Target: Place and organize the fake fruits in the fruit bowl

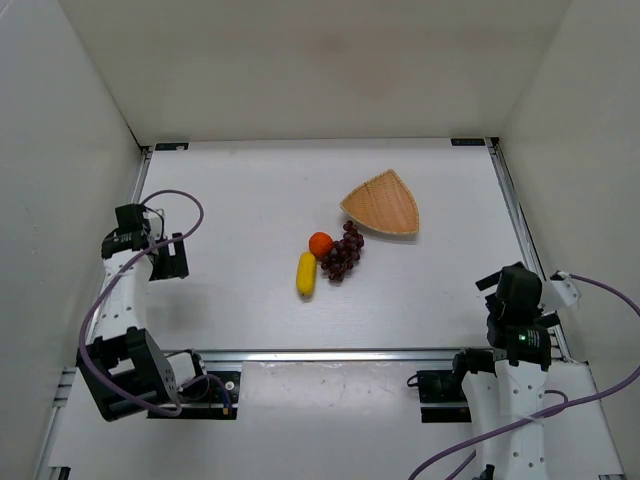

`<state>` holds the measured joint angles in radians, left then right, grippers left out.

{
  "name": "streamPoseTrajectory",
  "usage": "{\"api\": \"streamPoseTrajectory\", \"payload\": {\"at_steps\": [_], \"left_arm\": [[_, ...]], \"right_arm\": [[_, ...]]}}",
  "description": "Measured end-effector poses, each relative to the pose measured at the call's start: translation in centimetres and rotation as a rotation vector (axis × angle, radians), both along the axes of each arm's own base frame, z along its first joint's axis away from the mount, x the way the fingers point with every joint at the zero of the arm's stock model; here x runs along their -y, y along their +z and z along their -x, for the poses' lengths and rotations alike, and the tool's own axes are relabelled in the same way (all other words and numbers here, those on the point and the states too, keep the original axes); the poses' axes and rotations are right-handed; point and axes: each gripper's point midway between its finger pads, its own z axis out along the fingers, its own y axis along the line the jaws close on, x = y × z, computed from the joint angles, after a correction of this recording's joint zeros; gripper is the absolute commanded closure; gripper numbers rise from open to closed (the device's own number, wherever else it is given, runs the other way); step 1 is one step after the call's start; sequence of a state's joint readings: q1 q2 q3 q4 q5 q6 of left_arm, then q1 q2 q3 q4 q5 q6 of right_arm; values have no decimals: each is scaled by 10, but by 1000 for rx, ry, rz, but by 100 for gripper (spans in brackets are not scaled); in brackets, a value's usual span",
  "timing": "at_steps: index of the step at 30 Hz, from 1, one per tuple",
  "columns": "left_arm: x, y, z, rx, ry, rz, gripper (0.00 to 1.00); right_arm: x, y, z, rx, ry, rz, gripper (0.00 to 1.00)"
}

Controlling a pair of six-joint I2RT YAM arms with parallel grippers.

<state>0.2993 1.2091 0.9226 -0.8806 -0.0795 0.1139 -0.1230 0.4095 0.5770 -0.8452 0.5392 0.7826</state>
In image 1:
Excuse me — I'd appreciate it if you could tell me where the fake orange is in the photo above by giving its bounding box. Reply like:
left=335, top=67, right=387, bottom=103
left=308, top=232, right=334, bottom=259

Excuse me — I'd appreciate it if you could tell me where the fake purple grape bunch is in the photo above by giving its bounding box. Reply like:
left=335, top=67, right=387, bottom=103
left=320, top=220, right=364, bottom=283

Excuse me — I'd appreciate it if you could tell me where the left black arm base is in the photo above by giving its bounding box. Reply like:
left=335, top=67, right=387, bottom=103
left=147, top=371, right=241, bottom=421

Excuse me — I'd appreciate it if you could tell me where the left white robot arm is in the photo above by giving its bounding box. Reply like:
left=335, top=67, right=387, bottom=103
left=77, top=203, right=205, bottom=422

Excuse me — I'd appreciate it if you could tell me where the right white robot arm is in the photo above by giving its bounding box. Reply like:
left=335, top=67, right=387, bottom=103
left=453, top=262, right=551, bottom=479

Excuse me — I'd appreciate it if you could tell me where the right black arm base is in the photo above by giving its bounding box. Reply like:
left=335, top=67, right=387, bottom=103
left=406, top=370, right=471, bottom=424

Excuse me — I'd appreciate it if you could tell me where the fake yellow banana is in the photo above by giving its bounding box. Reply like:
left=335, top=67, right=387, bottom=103
left=296, top=252, right=317, bottom=297

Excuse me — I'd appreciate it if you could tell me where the woven triangular fruit basket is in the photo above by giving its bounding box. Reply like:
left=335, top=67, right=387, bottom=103
left=340, top=169, right=420, bottom=236

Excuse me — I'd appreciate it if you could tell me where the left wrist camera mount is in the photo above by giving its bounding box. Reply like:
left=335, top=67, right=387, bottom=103
left=145, top=207, right=166, bottom=243

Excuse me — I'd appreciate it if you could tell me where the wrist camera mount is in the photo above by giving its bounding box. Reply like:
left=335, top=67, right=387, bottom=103
left=540, top=271, right=581, bottom=312
left=145, top=207, right=166, bottom=243

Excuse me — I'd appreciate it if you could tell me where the right aluminium rail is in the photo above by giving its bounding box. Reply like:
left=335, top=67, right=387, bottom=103
left=485, top=137, right=575, bottom=363

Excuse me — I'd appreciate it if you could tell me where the aluminium rail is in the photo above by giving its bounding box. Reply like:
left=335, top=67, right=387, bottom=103
left=485, top=137, right=575, bottom=363
left=129, top=146, right=153, bottom=203
left=198, top=348, right=462, bottom=363

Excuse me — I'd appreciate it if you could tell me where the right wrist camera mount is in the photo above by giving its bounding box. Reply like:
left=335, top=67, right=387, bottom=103
left=540, top=271, right=581, bottom=312

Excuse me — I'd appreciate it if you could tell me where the left aluminium rail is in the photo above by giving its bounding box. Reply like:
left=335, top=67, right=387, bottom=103
left=129, top=146, right=153, bottom=203

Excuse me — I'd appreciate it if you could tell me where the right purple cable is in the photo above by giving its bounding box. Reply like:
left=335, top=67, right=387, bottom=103
left=407, top=272, right=640, bottom=480

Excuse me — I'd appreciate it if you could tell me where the front aluminium rail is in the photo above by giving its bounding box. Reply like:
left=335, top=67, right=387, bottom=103
left=198, top=348, right=462, bottom=363

